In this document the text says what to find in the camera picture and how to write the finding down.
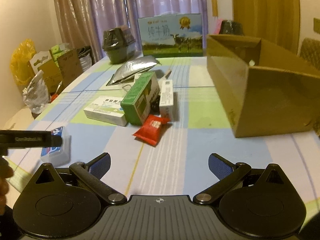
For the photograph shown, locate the wooden door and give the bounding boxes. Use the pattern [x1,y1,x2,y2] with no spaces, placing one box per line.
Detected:
[232,0,300,54]

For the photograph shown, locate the purple curtain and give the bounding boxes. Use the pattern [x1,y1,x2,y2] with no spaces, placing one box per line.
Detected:
[54,0,208,62]

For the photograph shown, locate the red snack packet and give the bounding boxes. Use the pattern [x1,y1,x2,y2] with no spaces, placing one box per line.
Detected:
[133,114,170,146]

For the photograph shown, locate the beige rice spoon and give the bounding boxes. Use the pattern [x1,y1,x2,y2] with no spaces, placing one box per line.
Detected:
[163,69,172,79]

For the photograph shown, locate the yellow plastic bag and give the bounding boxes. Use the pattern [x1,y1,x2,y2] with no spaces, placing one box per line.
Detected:
[10,38,36,87]

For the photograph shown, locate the silver foil pouch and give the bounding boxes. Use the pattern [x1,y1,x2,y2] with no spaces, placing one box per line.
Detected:
[107,55,160,86]

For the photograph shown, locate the white slim medicine box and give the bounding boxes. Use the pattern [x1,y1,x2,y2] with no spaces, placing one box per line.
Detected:
[159,80,174,121]

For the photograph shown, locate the green medicine box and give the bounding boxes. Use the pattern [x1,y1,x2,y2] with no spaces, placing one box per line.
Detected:
[120,71,160,126]

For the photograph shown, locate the blue clear plastic case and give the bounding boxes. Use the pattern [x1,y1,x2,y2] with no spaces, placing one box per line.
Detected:
[40,126,71,167]

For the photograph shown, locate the brown cardboard box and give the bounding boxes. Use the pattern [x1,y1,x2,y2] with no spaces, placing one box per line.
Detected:
[206,35,319,138]

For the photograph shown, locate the cardboard boxes beside table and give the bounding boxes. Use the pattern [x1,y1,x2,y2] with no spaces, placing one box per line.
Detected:
[29,49,84,94]

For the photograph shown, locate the orange handled screwdriver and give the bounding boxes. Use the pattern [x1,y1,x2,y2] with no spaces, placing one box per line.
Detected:
[50,81,62,102]

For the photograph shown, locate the dark wrapped bowl container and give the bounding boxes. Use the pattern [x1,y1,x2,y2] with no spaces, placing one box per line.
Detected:
[102,25,136,64]

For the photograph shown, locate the wooden wall hanger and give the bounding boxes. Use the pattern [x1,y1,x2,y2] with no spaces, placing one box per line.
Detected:
[211,0,219,17]

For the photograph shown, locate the blue milk carton box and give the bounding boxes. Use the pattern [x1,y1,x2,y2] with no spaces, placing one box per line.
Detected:
[138,14,203,57]

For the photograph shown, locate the white plastic bag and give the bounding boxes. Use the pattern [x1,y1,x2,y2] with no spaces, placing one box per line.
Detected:
[23,70,50,114]

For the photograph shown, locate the quilted brown chair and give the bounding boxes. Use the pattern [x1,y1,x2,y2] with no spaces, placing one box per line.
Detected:
[299,37,320,70]

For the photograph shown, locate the person left hand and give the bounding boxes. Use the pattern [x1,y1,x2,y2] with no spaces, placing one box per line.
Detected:
[0,157,14,216]

